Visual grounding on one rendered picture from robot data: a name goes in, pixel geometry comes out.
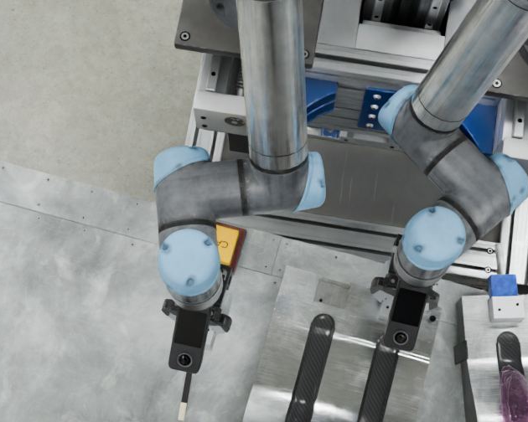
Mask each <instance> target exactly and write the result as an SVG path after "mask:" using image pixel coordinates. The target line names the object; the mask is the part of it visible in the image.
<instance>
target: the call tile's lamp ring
mask: <svg viewBox="0 0 528 422"><path fill-rule="evenodd" d="M216 224H217V225H219V226H223V227H226V228H230V229H235V230H238V231H239V232H241V236H240V238H239V241H238V245H237V247H236V252H235V255H234V259H233V261H232V264H231V269H232V272H234V269H235V267H236V261H237V259H238V255H239V253H240V250H241V245H242V241H243V239H244V236H245V232H246V229H241V228H237V227H235V226H231V225H228V224H222V223H219V222H216Z"/></svg>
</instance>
